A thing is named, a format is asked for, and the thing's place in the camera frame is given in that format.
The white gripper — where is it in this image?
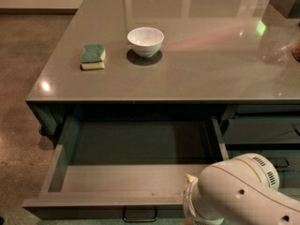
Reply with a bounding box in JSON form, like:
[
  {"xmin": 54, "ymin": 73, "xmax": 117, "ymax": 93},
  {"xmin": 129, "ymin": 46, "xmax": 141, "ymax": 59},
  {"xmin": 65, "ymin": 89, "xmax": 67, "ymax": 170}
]
[{"xmin": 183, "ymin": 173, "xmax": 224, "ymax": 225}]

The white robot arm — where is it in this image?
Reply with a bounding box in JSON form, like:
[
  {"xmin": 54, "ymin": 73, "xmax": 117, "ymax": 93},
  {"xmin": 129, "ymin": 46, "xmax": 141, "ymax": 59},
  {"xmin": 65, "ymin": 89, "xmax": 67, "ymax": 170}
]
[{"xmin": 183, "ymin": 153, "xmax": 300, "ymax": 225}]

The grey drawer cabinet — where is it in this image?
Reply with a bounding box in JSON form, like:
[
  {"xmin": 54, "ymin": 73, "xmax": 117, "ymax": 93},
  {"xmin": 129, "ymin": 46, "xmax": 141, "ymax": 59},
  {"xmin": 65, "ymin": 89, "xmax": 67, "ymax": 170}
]
[{"xmin": 25, "ymin": 0, "xmax": 300, "ymax": 204}]

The white ceramic bowl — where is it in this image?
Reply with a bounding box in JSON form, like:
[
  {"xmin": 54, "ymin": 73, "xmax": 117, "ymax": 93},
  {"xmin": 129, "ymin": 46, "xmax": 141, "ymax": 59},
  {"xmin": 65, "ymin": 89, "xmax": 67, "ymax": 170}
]
[{"xmin": 127, "ymin": 27, "xmax": 164, "ymax": 57}]

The green and yellow sponge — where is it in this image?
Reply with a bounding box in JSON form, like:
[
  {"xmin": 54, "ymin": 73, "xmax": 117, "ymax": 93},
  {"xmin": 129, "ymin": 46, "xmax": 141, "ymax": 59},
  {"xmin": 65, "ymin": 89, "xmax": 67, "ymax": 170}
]
[{"xmin": 81, "ymin": 44, "xmax": 106, "ymax": 70}]

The clear glass jar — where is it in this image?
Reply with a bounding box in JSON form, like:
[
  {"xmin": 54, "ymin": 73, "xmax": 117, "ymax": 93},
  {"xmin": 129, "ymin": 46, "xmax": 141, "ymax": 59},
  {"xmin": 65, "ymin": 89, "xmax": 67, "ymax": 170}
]
[{"xmin": 257, "ymin": 34, "xmax": 300, "ymax": 68}]

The dark box on counter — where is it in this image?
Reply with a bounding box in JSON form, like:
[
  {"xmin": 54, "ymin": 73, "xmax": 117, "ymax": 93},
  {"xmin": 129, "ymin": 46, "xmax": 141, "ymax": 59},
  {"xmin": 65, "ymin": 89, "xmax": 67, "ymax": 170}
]
[{"xmin": 269, "ymin": 0, "xmax": 300, "ymax": 19}]

